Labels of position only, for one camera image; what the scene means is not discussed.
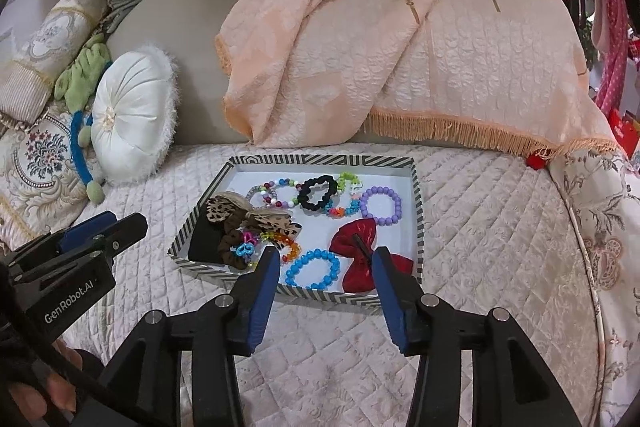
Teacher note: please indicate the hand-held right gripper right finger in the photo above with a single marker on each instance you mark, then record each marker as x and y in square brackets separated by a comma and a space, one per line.
[387, 297]

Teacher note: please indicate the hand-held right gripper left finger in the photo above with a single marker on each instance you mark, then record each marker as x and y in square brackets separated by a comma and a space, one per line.
[262, 297]

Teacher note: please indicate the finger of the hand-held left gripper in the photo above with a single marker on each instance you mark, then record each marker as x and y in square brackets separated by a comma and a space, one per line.
[90, 227]
[127, 229]

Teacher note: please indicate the striped rim white tray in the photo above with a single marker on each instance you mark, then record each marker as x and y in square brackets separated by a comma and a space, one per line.
[317, 227]

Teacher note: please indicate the brown scrunchie with leopard bow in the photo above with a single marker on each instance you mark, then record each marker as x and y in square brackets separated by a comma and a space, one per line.
[227, 207]

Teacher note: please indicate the black scrunchie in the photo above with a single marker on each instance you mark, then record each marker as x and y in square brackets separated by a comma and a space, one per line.
[305, 202]

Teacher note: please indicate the person's left hand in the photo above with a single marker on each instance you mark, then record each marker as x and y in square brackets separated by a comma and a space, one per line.
[30, 399]

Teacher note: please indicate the red satin bow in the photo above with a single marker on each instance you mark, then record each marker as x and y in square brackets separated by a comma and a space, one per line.
[350, 237]

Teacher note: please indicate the black cloth piece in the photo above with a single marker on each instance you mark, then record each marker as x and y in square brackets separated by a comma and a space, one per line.
[205, 242]

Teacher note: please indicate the cream floral needlepoint cushion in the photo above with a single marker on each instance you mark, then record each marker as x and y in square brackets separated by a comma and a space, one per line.
[40, 157]

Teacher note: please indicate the green blue plush toy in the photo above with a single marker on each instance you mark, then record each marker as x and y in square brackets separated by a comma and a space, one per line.
[75, 142]

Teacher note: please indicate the white round satin cushion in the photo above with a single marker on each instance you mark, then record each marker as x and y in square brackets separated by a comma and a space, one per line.
[130, 117]

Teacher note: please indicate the cream quilted bed cover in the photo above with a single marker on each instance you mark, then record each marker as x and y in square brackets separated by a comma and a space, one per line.
[500, 257]

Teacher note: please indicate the beige striped bolster pillow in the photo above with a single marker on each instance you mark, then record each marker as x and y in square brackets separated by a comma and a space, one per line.
[50, 37]

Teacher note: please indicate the small red object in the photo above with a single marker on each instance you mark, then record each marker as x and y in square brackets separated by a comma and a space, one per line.
[537, 159]

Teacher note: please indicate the beige upholstered backrest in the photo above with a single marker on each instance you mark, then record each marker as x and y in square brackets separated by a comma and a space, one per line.
[200, 32]

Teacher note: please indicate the cream floral embroidered cushion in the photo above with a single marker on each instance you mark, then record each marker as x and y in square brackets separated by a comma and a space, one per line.
[610, 232]

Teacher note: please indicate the peach fringed blanket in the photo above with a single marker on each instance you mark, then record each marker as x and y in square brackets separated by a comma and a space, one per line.
[400, 32]

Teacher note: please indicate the red box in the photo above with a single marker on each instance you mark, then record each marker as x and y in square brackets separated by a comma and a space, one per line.
[622, 132]

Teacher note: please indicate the pink polka dot garment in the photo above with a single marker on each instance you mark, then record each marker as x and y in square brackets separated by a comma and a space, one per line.
[615, 57]

